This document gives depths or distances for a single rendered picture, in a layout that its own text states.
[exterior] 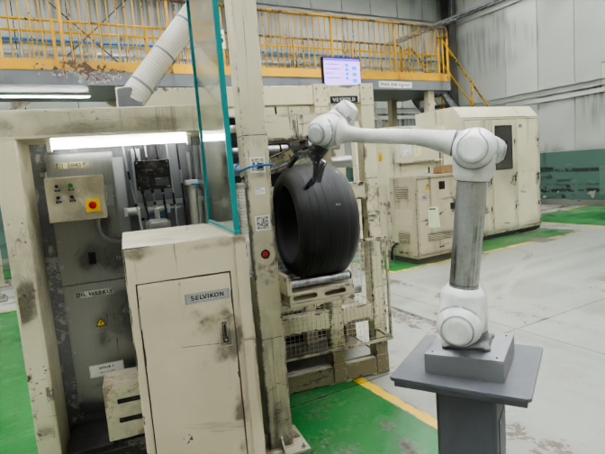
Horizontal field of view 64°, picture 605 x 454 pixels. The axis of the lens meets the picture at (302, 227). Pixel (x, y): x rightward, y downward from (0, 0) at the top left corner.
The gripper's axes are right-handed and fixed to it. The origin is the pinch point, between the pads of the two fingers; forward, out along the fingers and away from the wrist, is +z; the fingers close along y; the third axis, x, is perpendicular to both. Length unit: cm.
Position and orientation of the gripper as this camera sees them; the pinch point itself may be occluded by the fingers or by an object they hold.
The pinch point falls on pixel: (298, 177)
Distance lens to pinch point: 218.0
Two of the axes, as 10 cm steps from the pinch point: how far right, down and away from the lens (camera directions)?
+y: 5.5, 7.6, -3.5
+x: 6.5, -1.3, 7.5
